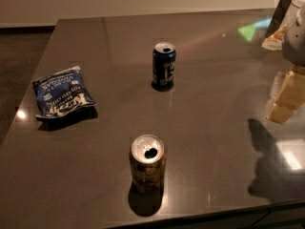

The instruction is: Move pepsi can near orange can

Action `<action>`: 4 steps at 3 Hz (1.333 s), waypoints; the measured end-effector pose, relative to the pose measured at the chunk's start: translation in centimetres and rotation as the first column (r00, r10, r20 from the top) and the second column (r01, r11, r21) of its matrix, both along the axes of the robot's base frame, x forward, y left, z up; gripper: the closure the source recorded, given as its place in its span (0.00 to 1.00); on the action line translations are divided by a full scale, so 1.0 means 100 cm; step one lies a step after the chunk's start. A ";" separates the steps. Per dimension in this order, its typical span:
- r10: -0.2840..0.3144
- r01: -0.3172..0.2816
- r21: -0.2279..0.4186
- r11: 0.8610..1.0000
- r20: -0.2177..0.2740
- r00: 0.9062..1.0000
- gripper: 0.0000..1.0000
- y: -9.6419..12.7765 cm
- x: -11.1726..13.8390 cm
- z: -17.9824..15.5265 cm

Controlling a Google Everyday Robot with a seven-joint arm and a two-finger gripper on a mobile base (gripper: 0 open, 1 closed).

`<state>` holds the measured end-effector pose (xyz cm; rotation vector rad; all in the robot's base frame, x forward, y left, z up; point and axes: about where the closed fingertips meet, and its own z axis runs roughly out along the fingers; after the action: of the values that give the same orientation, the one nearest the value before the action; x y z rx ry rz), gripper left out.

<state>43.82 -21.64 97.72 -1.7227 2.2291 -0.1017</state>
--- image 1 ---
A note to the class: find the blue pepsi can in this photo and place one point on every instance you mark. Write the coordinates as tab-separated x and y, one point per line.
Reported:
163	66

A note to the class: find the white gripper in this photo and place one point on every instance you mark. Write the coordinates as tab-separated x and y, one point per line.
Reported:
295	43

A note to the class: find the orange soda can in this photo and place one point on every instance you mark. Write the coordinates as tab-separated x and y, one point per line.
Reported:
148	162

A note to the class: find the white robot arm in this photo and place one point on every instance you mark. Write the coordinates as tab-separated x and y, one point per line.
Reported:
296	8

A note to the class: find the yellow snack packet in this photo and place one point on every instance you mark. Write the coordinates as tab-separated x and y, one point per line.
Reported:
274	41

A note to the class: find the black box at table edge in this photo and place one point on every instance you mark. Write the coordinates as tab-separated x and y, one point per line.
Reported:
278	17

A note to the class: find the blue potato chip bag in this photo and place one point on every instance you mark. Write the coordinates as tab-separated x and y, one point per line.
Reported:
61	94

